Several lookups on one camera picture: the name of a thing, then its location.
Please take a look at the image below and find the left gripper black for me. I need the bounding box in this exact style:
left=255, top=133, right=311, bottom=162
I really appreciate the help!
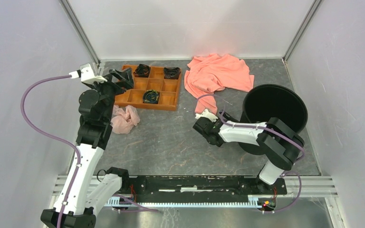
left=87, top=67, right=134, bottom=122

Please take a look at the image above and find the pink plastic trash bag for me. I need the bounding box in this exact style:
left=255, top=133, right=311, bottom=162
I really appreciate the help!
left=111, top=105, right=140, bottom=134

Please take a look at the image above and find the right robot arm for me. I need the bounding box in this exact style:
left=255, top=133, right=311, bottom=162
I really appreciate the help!
left=193, top=117, right=304, bottom=194

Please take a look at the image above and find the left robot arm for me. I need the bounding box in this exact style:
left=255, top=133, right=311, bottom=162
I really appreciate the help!
left=40, top=66, right=134, bottom=228

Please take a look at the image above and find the black trash bin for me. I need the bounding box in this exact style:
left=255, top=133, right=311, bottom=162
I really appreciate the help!
left=238, top=84, right=308, bottom=156

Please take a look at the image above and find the black rolled belt left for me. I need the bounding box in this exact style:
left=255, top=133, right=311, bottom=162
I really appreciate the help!
left=133, top=64, right=151, bottom=78

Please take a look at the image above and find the black rolled belt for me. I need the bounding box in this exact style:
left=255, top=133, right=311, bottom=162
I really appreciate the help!
left=163, top=67, right=181, bottom=79
left=133, top=64, right=151, bottom=78

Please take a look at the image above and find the orange compartment tray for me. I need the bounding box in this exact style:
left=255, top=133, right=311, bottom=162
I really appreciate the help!
left=115, top=64, right=182, bottom=111

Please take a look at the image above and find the black rolled belt right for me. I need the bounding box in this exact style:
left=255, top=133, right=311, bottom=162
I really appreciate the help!
left=163, top=67, right=181, bottom=79

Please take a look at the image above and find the salmon pink cloth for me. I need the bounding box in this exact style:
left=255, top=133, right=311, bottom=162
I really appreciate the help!
left=184, top=54, right=255, bottom=114

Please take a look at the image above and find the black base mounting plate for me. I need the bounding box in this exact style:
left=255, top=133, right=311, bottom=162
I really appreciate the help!
left=117, top=175, right=288, bottom=204

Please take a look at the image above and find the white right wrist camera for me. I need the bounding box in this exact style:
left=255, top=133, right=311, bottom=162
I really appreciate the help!
left=195, top=109, right=218, bottom=123

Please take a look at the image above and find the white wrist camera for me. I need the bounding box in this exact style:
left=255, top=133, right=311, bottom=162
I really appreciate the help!
left=69, top=63, right=108, bottom=85
left=195, top=109, right=218, bottom=123

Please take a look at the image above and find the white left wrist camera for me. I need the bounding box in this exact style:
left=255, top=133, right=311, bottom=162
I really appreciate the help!
left=69, top=63, right=108, bottom=85

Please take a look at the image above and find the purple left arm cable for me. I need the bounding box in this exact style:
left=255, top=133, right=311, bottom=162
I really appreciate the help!
left=20, top=75, right=82, bottom=228

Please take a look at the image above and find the aluminium frame rail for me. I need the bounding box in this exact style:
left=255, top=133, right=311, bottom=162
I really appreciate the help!
left=52, top=175, right=338, bottom=209

